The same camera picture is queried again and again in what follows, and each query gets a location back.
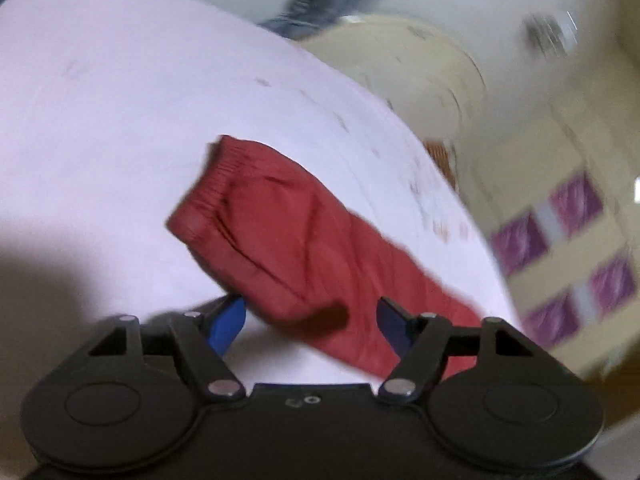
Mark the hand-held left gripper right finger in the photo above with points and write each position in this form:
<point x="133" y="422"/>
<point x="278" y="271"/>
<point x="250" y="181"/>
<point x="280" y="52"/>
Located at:
<point x="394" y="330"/>

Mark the cream round headboard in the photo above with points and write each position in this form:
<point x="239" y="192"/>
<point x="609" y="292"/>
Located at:
<point x="400" y="75"/>

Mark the cream wardrobe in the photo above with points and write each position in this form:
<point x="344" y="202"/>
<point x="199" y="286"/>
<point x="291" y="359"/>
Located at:
<point x="590" y="150"/>

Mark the purple wall poster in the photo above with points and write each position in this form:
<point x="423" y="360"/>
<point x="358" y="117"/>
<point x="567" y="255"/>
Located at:
<point x="575" y="202"/>
<point x="612" y="280"/>
<point x="517" y="242"/>
<point x="552" y="320"/>

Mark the orange plush toy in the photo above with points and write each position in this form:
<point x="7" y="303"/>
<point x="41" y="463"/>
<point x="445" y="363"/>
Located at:
<point x="442" y="160"/>

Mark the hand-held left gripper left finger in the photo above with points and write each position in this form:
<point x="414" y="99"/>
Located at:
<point x="227" y="324"/>

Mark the ceiling chandelier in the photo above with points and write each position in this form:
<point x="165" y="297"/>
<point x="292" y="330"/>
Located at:
<point x="547" y="32"/>

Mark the red pants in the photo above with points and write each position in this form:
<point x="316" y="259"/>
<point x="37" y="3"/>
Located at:
<point x="300" y="240"/>

